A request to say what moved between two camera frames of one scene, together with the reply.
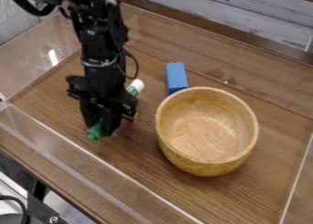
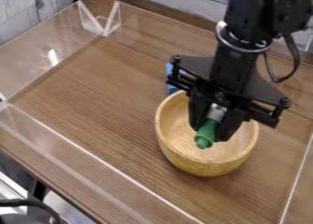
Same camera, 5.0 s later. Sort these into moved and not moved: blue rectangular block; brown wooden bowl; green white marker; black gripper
Moved: black gripper; green white marker
Not moved: blue rectangular block; brown wooden bowl
